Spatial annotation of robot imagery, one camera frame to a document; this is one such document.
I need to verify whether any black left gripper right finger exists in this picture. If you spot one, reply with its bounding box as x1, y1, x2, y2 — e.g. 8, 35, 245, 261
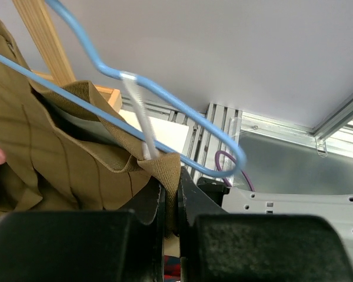
178, 169, 353, 281

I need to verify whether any white hanging loop strap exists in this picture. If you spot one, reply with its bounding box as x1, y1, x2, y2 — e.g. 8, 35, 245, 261
120, 72, 159, 161

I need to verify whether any red black plaid skirt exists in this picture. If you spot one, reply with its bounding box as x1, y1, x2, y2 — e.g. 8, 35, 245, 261
164, 256, 181, 282

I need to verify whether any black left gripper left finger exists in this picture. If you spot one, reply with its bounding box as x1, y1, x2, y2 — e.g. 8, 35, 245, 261
0, 179, 165, 281

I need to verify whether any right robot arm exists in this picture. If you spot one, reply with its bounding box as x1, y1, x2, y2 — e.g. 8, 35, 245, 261
197, 177, 353, 260

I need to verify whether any tan brown skirt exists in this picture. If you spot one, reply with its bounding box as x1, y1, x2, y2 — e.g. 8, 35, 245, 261
0, 15, 182, 239

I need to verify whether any blue hanger with tan skirt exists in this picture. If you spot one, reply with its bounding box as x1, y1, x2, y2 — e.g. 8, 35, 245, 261
0, 0, 248, 179

